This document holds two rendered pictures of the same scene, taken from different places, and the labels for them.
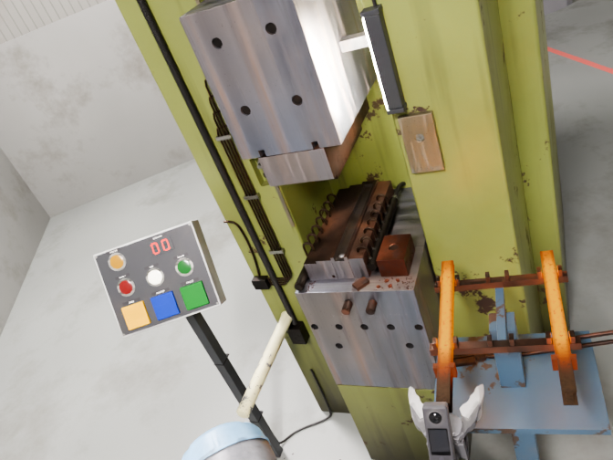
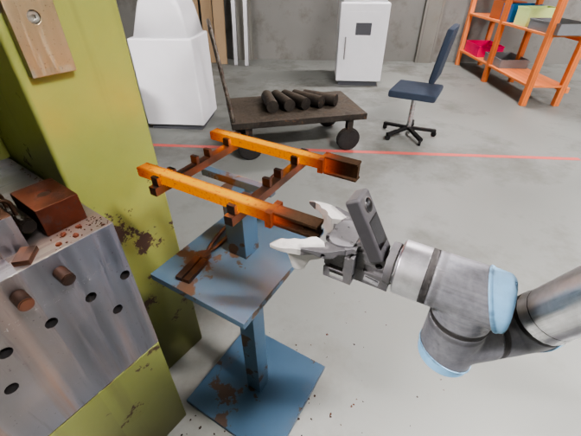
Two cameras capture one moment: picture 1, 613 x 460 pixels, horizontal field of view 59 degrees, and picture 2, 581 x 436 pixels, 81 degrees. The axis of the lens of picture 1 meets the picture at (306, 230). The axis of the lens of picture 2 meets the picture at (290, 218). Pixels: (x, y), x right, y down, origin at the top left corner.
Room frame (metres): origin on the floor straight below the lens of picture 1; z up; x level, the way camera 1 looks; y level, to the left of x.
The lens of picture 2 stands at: (0.73, 0.36, 1.37)
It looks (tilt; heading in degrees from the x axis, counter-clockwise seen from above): 36 degrees down; 275
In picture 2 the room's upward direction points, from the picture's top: straight up
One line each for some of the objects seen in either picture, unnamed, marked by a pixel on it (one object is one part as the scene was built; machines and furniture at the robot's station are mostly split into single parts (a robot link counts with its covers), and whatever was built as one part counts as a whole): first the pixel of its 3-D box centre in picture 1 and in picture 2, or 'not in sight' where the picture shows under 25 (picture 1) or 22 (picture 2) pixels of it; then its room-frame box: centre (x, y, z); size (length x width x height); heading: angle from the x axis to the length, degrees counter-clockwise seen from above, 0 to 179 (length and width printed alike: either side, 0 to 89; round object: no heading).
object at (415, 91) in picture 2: not in sight; (418, 85); (-0.20, -3.01, 0.48); 0.56 x 0.54 x 0.97; 176
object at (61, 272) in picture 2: (371, 307); (64, 275); (1.22, -0.09, 0.87); 0.04 x 0.03 x 0.03; 149
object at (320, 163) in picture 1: (317, 130); not in sight; (1.53, -0.14, 1.32); 0.42 x 0.20 x 0.10; 149
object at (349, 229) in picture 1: (356, 217); not in sight; (1.51, -0.17, 0.99); 0.42 x 0.05 x 0.01; 149
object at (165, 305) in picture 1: (165, 305); not in sight; (1.44, 0.50, 1.01); 0.07 x 0.05 x 0.07; 84
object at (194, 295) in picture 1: (194, 295); not in sight; (1.43, 0.40, 1.01); 0.07 x 0.05 x 0.07; 84
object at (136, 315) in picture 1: (136, 315); not in sight; (1.45, 0.60, 1.01); 0.07 x 0.05 x 0.07; 84
